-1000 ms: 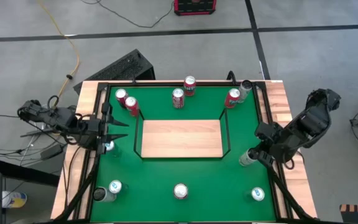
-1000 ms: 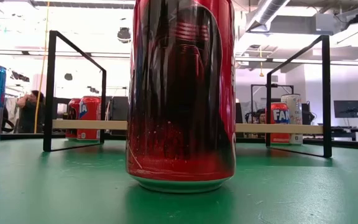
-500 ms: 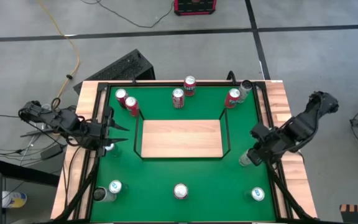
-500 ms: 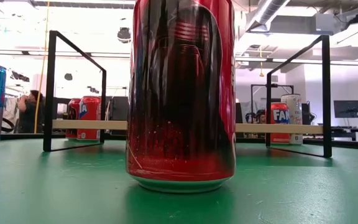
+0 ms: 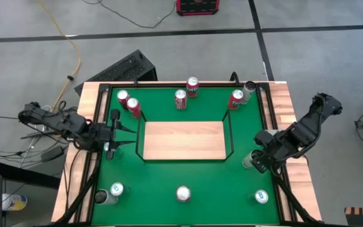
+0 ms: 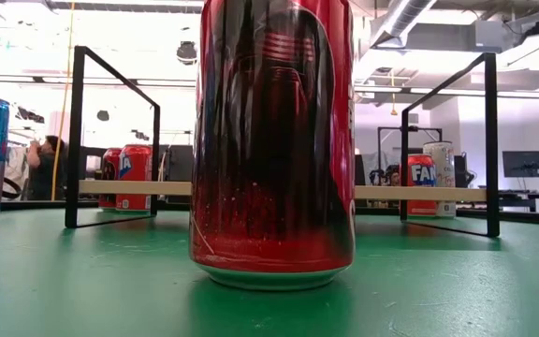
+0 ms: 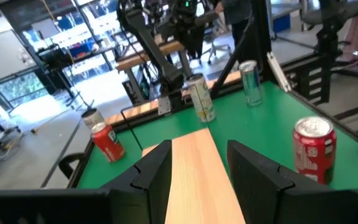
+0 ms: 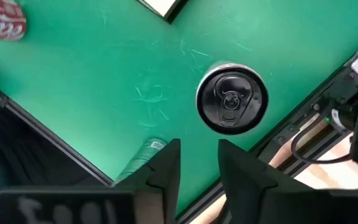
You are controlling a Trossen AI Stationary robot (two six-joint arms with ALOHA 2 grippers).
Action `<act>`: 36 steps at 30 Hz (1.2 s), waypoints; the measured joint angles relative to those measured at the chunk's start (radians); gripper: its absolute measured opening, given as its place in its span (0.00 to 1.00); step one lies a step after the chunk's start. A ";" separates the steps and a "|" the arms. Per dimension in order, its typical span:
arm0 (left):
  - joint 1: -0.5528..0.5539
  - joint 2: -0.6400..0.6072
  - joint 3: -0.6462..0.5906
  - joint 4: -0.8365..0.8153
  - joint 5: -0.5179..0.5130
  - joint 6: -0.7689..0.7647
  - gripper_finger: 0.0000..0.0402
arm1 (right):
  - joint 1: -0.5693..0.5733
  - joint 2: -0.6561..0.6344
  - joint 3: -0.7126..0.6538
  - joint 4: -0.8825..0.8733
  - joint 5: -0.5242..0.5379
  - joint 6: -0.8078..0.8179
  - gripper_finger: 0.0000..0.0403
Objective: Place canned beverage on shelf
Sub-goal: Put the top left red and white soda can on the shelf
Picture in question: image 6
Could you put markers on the Coca-Cola can with dark figure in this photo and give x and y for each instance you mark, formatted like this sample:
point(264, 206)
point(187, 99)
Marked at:
point(269, 140)

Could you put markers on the red blue Fanta can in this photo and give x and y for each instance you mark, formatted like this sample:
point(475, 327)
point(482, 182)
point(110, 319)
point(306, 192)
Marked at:
point(423, 173)
point(136, 164)

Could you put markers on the red Coca-Cola can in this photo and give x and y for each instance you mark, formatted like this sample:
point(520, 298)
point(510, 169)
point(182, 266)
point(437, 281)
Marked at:
point(109, 164)

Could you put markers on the white Celsius can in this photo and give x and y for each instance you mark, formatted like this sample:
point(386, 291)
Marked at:
point(443, 164)

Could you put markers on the black computer monitor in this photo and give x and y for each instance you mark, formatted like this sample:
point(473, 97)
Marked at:
point(460, 171)
point(527, 164)

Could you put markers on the green table mat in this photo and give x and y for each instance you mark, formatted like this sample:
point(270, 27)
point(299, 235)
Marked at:
point(110, 281)

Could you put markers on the person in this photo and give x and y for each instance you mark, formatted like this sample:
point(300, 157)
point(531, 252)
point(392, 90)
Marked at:
point(45, 173)

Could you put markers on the black desk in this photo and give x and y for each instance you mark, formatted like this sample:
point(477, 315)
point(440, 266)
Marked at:
point(522, 194)

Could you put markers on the wooden shelf with black frame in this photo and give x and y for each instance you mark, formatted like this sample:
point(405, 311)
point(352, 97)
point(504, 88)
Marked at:
point(134, 187)

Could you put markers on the black dome ceiling camera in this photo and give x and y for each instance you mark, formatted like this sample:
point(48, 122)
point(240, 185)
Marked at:
point(186, 52)

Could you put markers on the black metal rack frame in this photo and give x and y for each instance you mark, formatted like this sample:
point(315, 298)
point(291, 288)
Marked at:
point(431, 128)

